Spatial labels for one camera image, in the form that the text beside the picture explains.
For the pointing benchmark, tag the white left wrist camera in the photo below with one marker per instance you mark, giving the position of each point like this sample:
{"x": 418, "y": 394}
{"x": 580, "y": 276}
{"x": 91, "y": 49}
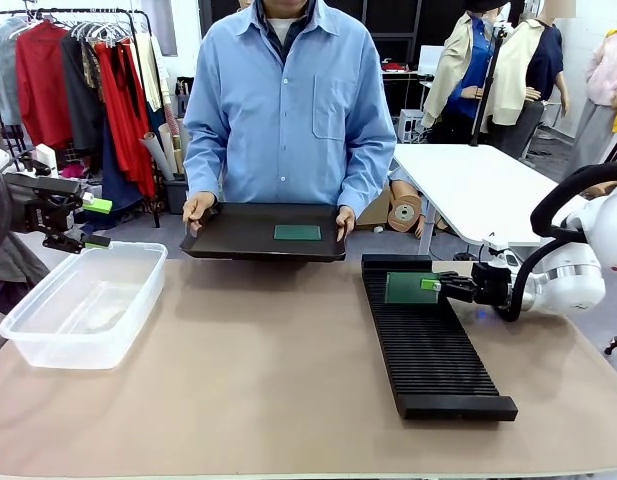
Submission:
{"x": 45, "y": 160}

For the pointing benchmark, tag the navy hanging garment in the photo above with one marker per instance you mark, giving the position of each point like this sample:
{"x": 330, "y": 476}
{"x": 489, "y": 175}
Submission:
{"x": 118, "y": 185}

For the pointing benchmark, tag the black plastic tray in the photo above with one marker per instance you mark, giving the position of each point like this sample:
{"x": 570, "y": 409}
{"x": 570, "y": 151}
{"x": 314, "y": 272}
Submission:
{"x": 238, "y": 235}

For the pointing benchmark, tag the beige paper roll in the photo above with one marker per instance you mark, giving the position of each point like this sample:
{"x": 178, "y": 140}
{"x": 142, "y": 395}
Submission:
{"x": 168, "y": 145}

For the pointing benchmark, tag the white monitor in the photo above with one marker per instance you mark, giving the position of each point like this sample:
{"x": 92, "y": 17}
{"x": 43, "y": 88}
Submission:
{"x": 430, "y": 60}

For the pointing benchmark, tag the grey step stool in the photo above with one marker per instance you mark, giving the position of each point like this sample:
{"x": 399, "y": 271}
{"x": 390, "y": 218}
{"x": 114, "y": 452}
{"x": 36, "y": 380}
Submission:
{"x": 184, "y": 107}

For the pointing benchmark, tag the red shirt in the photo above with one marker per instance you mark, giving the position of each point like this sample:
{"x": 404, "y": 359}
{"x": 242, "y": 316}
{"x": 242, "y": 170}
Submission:
{"x": 40, "y": 85}

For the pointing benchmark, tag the red dress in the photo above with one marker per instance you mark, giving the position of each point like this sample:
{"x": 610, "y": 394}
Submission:
{"x": 123, "y": 115}

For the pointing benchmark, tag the white crate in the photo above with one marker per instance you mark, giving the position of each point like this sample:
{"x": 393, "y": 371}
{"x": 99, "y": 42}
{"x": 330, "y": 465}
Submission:
{"x": 410, "y": 125}

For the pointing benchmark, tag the plain cardboard box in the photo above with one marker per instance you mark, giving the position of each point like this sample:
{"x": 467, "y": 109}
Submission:
{"x": 373, "y": 215}

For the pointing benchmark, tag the black clothes rack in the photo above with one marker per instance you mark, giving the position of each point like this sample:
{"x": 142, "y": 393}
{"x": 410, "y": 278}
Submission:
{"x": 138, "y": 30}

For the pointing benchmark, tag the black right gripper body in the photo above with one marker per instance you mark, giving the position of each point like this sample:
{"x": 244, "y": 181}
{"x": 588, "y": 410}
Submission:
{"x": 490, "y": 285}

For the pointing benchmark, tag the brown paper roll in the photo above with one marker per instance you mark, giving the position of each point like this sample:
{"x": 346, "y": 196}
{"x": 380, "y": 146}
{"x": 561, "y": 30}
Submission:
{"x": 405, "y": 212}

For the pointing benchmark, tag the white table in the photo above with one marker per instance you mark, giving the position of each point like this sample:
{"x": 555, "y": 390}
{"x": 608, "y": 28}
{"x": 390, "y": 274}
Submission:
{"x": 478, "y": 185}

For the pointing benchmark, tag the person's left forearm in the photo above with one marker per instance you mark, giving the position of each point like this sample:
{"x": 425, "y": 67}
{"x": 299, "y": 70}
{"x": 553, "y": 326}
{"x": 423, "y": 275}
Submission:
{"x": 368, "y": 180}

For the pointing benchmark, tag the black tripod pole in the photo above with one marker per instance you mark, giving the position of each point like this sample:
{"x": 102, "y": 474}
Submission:
{"x": 490, "y": 75}

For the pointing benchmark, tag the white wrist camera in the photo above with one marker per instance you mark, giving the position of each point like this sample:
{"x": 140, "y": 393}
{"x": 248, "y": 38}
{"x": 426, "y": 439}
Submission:
{"x": 45, "y": 160}
{"x": 498, "y": 252}

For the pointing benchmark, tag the person's right forearm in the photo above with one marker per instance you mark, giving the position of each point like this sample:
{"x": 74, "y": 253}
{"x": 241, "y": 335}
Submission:
{"x": 203, "y": 170}

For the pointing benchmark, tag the black hanging garment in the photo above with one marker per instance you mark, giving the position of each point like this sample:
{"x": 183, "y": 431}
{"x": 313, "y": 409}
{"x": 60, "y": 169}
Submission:
{"x": 80, "y": 100}

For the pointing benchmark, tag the grey cloth pile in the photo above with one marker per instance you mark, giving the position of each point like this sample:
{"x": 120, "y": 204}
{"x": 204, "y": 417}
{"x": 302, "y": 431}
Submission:
{"x": 13, "y": 260}

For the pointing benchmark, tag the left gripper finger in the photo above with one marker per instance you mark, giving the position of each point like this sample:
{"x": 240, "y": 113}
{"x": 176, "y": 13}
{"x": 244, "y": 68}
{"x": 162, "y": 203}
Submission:
{"x": 98, "y": 206}
{"x": 73, "y": 242}

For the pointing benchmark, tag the person in blue shirt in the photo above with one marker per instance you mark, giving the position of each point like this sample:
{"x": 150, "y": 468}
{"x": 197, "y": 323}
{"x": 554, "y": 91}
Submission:
{"x": 288, "y": 125}

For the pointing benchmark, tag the mannequin cream jacket navy top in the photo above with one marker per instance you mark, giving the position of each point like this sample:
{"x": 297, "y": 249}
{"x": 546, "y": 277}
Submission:
{"x": 513, "y": 75}

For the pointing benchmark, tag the clear plastic box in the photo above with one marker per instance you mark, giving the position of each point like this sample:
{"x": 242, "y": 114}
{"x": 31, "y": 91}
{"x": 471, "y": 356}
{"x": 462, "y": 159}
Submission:
{"x": 83, "y": 310}

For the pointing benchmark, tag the mannequin pink top grey skirt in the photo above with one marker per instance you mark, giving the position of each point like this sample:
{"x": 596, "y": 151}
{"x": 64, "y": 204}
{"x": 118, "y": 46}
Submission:
{"x": 605, "y": 80}

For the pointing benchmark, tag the cream hanging garment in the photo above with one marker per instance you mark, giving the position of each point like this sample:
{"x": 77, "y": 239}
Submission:
{"x": 150, "y": 70}

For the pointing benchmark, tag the person's left hand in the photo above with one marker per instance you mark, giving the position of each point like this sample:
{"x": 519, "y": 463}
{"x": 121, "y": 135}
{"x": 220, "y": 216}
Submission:
{"x": 347, "y": 222}

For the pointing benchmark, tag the black storage bin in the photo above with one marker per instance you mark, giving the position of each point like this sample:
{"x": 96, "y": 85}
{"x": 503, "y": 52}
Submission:
{"x": 175, "y": 197}

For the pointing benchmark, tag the mannequin beige jacket blue shirt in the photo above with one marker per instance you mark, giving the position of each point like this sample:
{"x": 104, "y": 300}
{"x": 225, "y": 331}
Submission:
{"x": 458, "y": 60}

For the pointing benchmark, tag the green PCB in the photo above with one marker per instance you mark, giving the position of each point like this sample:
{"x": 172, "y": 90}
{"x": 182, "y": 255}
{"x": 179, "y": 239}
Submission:
{"x": 403, "y": 290}
{"x": 298, "y": 232}

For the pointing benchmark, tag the grey slanted paper roll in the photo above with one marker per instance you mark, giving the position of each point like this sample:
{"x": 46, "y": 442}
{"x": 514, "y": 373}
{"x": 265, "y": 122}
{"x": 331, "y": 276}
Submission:
{"x": 155, "y": 152}

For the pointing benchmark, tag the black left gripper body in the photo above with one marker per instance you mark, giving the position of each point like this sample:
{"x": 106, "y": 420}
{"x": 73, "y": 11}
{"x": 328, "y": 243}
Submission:
{"x": 38, "y": 205}

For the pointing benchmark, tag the light grey hanging garment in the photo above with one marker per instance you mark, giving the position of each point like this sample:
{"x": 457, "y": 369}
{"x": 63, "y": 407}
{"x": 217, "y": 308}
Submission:
{"x": 3, "y": 75}

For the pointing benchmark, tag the red cloth on desk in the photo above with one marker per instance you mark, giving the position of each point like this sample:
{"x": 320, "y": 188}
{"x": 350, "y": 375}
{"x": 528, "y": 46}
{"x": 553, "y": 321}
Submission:
{"x": 395, "y": 66}

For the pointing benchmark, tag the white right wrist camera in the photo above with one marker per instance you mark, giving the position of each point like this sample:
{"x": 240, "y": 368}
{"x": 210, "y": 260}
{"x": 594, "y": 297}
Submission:
{"x": 498, "y": 252}

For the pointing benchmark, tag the black bag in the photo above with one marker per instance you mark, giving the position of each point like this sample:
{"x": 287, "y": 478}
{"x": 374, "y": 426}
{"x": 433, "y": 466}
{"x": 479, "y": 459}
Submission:
{"x": 184, "y": 86}

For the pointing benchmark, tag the black slotted PCB rack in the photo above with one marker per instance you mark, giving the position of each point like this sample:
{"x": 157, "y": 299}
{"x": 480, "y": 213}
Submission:
{"x": 428, "y": 360}

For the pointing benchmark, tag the person's right hand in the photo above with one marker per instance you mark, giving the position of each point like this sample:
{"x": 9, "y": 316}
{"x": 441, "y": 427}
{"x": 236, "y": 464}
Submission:
{"x": 200, "y": 205}

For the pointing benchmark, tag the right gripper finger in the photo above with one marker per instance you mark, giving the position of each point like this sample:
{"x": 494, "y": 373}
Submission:
{"x": 458, "y": 279}
{"x": 428, "y": 285}

